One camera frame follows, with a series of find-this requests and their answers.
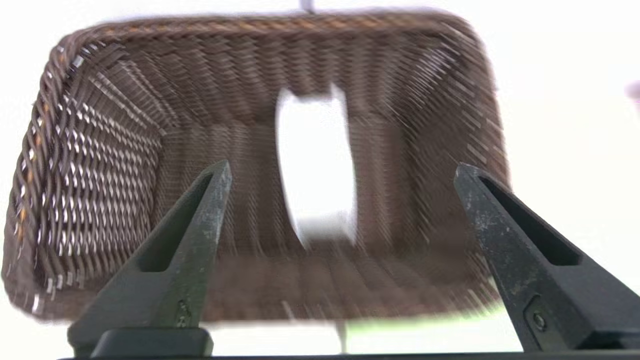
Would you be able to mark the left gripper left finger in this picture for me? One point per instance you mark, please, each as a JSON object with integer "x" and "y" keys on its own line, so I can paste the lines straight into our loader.
{"x": 185, "y": 260}

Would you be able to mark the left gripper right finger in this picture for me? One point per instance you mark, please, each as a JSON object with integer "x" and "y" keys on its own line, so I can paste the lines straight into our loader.
{"x": 530, "y": 270}

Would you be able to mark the white tape roll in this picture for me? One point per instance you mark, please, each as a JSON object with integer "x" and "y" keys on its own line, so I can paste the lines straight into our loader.
{"x": 315, "y": 165}

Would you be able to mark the dark brown wicker basket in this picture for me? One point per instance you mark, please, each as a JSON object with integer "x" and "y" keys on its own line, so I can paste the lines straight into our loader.
{"x": 100, "y": 175}

